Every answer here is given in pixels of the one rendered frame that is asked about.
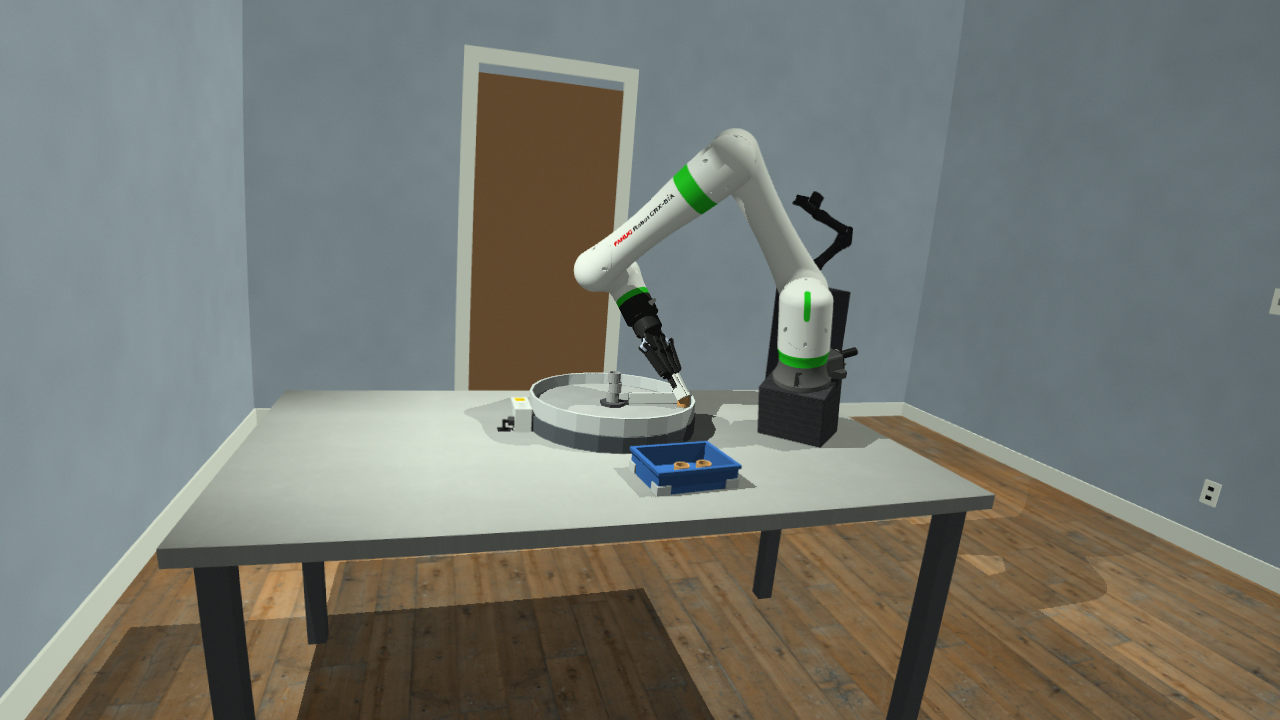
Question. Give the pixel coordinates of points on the blue plastic crate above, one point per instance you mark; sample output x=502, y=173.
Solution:
x=656, y=468

